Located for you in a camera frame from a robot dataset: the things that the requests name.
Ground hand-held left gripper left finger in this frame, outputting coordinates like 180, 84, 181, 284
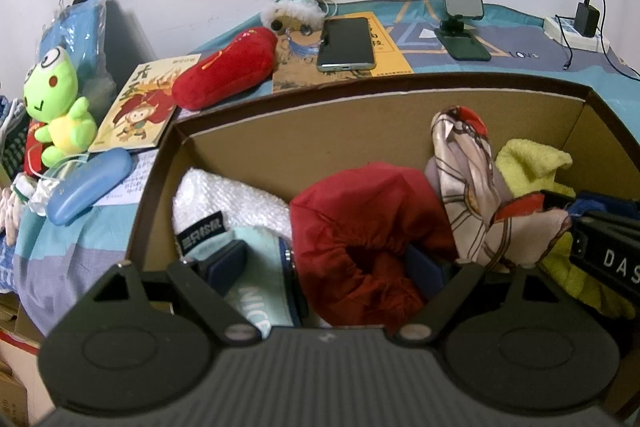
92, 239, 265, 347

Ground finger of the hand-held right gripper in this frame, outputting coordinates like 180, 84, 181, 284
540, 189, 640, 220

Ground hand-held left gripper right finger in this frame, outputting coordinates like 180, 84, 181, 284
394, 244, 566, 347

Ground mint green zip pouch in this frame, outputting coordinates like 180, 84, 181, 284
175, 219, 308, 340

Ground white fluffy towel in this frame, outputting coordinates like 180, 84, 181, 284
172, 169, 296, 253

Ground red drawstring cloth bag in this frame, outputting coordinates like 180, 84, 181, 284
290, 162, 458, 335

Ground yellow-green towel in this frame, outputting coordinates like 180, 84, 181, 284
495, 138, 636, 320

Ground patterned silk scarf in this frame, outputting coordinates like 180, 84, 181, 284
425, 106, 571, 273

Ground brown cardboard box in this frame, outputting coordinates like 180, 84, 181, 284
125, 72, 640, 343

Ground white paper receipt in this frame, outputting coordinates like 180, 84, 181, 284
92, 149, 158, 208

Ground blue glasses case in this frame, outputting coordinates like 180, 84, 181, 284
47, 148, 133, 225

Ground cartoon picture book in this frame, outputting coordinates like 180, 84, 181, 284
87, 53, 202, 152

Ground white power strip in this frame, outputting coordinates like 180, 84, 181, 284
543, 14, 612, 54

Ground black charger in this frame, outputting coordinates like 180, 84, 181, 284
572, 2, 601, 38

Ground red plush toy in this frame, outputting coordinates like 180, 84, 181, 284
171, 27, 278, 110

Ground yellow book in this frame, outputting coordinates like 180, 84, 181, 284
272, 11, 416, 95

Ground small red cloth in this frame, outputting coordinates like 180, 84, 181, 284
22, 119, 51, 180

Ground cardboard boxes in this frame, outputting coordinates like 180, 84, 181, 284
0, 292, 51, 427

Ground dark smartphone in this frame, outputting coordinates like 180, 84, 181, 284
316, 17, 377, 72

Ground striped knit cloth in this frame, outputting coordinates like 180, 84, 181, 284
0, 97, 31, 180

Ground green frog plush toy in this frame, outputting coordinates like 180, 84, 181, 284
22, 47, 98, 168

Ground white fluffy plush toy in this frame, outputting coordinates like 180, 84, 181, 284
262, 0, 326, 32

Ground blue plastic package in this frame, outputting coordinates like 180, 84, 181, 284
37, 0, 108, 82

